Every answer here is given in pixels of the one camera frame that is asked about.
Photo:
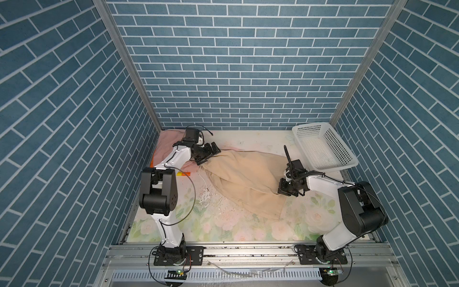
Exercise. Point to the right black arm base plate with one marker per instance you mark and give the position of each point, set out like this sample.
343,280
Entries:
318,254

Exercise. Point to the beige shorts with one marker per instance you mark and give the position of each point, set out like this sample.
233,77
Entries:
249,179

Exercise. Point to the green circuit board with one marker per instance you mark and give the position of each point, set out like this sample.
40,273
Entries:
329,274
175,275

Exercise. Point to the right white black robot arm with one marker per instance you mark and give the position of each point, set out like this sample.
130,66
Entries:
361,210

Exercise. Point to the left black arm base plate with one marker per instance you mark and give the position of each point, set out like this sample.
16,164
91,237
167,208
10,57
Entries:
191,255

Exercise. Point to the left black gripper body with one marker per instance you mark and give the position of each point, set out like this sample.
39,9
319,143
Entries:
204,152

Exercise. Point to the right green circuit board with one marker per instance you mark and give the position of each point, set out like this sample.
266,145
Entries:
329,274

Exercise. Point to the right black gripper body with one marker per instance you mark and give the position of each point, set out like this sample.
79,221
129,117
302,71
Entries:
288,187

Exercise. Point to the left green circuit board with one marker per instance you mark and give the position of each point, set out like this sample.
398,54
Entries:
175,275

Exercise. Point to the white plastic laundry basket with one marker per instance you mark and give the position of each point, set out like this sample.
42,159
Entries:
322,148

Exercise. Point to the rainbow striped shorts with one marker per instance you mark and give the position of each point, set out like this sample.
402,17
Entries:
180,174

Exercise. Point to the pink shorts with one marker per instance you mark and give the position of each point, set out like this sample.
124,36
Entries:
165,146

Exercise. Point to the aluminium mounting rail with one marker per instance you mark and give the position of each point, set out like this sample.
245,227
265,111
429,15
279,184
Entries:
269,264

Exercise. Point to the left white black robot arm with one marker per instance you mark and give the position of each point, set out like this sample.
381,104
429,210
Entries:
158,195

